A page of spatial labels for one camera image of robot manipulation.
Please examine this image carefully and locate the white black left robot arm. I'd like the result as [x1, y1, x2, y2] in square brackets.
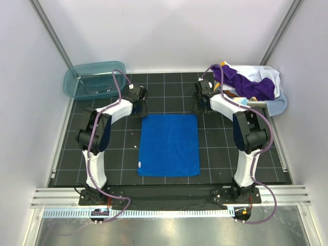
[76, 85, 148, 205]

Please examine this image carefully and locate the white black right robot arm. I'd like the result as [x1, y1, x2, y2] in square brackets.
[193, 78, 272, 203]

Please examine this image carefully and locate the black grid cutting mat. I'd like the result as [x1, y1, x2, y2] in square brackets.
[47, 72, 293, 187]

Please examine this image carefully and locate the teal transparent plastic bin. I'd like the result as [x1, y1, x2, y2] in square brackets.
[63, 61, 127, 100]

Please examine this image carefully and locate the white laundry basket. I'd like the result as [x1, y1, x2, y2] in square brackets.
[228, 64, 281, 106]

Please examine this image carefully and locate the white towel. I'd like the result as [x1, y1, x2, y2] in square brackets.
[221, 65, 281, 99]

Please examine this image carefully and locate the purple towel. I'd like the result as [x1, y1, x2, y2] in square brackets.
[210, 64, 276, 101]

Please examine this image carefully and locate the light blue towel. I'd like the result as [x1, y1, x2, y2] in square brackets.
[265, 91, 288, 117]

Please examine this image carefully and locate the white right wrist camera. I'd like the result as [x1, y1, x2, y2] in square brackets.
[198, 78, 213, 90]

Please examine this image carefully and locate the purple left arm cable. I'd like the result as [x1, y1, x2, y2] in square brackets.
[86, 69, 134, 223]

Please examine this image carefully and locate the slotted cable duct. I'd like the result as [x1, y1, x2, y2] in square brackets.
[43, 208, 235, 219]

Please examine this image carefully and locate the aluminium frame rail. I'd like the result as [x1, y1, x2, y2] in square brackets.
[30, 185, 311, 209]

